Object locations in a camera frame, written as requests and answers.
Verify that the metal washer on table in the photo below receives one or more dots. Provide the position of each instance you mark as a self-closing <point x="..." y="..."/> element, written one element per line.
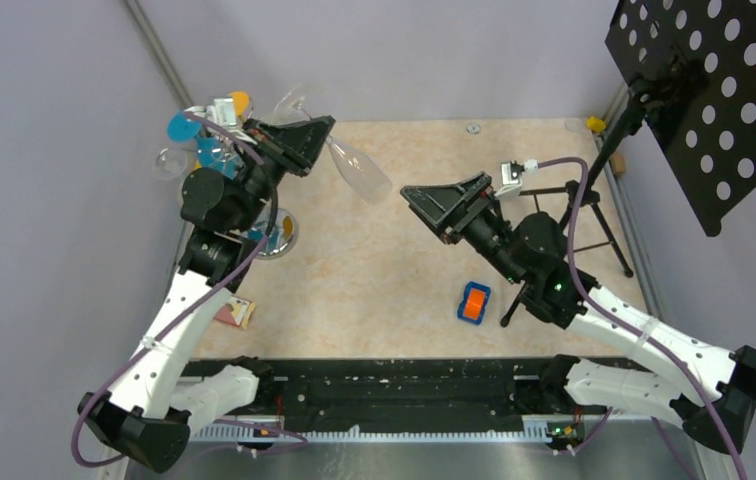
<point x="473" y="128"/>

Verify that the chrome wine glass rack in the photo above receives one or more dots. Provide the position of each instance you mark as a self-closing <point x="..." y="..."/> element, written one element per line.
<point x="280" y="229"/>

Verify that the clear wine glass on rack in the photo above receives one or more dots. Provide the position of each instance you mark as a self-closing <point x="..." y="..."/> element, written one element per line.
<point x="171" y="163"/>

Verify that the blue orange toy car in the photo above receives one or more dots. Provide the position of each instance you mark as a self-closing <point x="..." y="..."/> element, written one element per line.
<point x="472" y="307"/>

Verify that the blue wine glass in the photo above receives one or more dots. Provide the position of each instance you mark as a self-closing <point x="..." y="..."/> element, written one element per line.
<point x="207" y="150"/>

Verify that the clear flute wine glass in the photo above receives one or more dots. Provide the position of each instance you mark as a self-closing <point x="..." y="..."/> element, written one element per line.
<point x="356" y="167"/>

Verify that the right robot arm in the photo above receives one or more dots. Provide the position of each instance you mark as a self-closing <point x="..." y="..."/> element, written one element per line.
<point x="709" y="392"/>

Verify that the yellow wine glass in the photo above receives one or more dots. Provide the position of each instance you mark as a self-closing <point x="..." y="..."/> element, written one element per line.
<point x="242" y="104"/>

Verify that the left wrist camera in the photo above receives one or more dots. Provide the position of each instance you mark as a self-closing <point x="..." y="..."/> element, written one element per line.
<point x="220" y="110"/>

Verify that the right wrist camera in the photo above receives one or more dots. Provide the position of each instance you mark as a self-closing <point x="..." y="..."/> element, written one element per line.
<point x="512" y="174"/>

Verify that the pink card box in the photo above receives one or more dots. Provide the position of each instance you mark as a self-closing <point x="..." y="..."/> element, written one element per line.
<point x="236" y="312"/>

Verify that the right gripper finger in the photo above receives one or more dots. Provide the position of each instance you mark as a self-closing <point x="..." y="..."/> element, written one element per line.
<point x="468" y="189"/>
<point x="433" y="206"/>

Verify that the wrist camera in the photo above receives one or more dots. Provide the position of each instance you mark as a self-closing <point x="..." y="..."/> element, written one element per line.
<point x="512" y="174"/>
<point x="220" y="110"/>

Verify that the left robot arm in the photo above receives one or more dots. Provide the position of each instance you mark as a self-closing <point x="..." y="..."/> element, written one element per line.
<point x="141" y="412"/>

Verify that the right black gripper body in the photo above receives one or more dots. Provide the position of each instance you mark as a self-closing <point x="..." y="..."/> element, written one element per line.
<point x="479" y="221"/>

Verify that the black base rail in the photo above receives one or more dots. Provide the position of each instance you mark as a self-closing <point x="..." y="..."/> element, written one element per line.
<point x="407" y="396"/>

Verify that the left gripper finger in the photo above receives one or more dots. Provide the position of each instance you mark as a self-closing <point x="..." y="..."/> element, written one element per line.
<point x="302" y="134"/>
<point x="298" y="162"/>

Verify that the yellow corner clip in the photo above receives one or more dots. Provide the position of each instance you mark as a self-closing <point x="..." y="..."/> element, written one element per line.
<point x="595" y="124"/>

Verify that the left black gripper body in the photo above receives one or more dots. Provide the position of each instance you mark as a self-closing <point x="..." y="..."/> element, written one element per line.
<point x="262" y="172"/>

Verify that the black perforated music stand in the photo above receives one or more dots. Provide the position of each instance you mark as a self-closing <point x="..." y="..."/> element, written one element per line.
<point x="689" y="133"/>

